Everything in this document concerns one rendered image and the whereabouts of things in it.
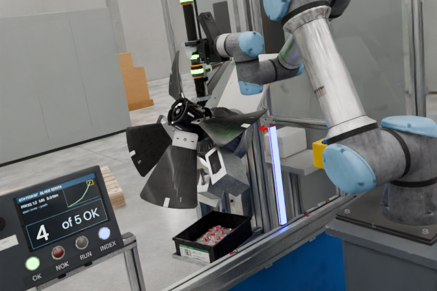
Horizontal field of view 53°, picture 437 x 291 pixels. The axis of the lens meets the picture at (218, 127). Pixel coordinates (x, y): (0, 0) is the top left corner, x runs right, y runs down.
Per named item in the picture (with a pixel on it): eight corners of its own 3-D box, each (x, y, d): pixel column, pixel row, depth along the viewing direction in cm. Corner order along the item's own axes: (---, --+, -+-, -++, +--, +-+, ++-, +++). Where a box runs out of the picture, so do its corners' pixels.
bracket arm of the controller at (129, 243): (132, 242, 108) (129, 231, 107) (137, 245, 105) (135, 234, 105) (34, 286, 94) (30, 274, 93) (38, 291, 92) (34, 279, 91)
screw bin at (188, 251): (214, 227, 158) (212, 210, 156) (254, 235, 148) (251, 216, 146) (175, 257, 141) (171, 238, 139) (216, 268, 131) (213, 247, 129)
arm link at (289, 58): (360, -56, 105) (286, 56, 149) (322, -51, 101) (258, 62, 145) (383, -19, 102) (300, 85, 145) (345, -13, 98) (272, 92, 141)
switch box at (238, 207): (266, 209, 212) (261, 166, 207) (244, 221, 203) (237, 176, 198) (254, 204, 219) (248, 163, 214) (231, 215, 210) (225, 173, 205)
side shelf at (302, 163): (281, 149, 231) (281, 144, 230) (338, 160, 203) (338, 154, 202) (248, 163, 217) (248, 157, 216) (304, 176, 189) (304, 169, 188)
